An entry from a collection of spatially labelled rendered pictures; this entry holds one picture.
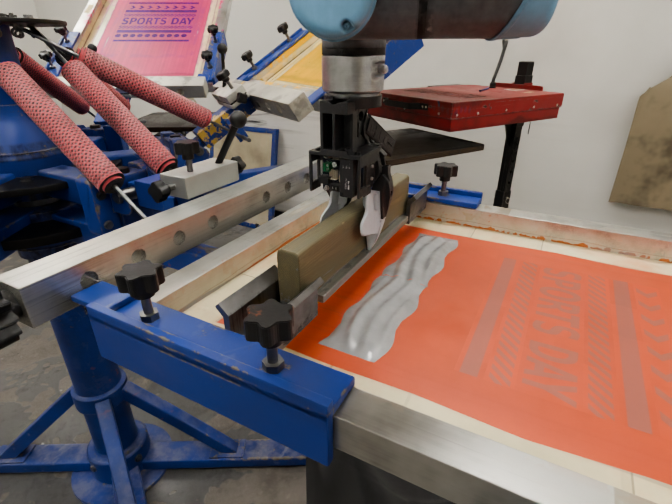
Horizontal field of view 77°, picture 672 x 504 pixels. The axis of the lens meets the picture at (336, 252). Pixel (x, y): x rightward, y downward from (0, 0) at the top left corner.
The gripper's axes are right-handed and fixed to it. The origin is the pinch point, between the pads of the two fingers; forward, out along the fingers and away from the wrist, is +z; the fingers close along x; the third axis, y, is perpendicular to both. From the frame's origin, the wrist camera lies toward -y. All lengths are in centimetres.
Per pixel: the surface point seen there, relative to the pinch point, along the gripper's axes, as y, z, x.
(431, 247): -11.4, 4.8, 8.2
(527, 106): -117, -5, 10
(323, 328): 15.8, 5.1, 3.2
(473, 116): -93, -4, -4
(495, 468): 28.4, 1.4, 24.7
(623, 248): -24.9, 4.5, 36.0
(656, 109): -193, 3, 57
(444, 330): 9.3, 5.1, 16.1
